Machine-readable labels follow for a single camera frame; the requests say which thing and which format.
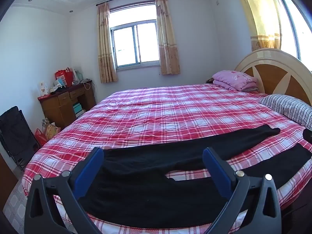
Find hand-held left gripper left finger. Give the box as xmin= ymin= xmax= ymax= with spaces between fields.
xmin=24 ymin=147 xmax=105 ymax=234

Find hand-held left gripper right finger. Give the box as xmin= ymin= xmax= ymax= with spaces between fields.
xmin=203 ymin=147 xmax=282 ymax=234

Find black pants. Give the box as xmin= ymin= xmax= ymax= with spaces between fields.
xmin=79 ymin=124 xmax=312 ymax=228

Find polka dot paper bag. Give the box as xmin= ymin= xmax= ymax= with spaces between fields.
xmin=43 ymin=118 xmax=61 ymax=140

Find red plastic bag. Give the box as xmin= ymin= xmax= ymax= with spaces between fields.
xmin=35 ymin=128 xmax=48 ymax=147

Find teal box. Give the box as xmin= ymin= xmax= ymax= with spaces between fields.
xmin=73 ymin=103 xmax=86 ymax=117

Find brown wooden desk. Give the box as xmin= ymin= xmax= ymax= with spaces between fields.
xmin=38 ymin=79 xmax=97 ymax=129

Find red plaid bed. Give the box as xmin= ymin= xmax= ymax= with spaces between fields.
xmin=21 ymin=83 xmax=312 ymax=234

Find black folding chair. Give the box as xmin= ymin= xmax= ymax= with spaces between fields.
xmin=0 ymin=106 xmax=42 ymax=171

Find brown wooden cabinet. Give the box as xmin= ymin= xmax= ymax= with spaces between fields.
xmin=0 ymin=151 xmax=19 ymax=210

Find pink folded blanket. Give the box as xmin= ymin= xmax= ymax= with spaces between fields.
xmin=212 ymin=70 xmax=259 ymax=91

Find striped pillow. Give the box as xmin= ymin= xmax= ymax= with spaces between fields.
xmin=258 ymin=94 xmax=312 ymax=129

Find red gift bag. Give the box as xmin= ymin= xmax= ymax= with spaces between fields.
xmin=55 ymin=67 xmax=74 ymax=87

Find wooden bed headboard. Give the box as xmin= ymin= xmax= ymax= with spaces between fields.
xmin=234 ymin=48 xmax=312 ymax=106

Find beige floral curtain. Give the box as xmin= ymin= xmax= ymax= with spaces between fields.
xmin=97 ymin=2 xmax=119 ymax=84
xmin=155 ymin=0 xmax=181 ymax=75

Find sliding glass window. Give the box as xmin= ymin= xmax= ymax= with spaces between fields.
xmin=109 ymin=19 xmax=161 ymax=72

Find yellow sheer curtain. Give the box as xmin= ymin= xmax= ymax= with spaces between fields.
xmin=231 ymin=0 xmax=282 ymax=50

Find large side window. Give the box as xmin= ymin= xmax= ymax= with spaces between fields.
xmin=267 ymin=0 xmax=312 ymax=66

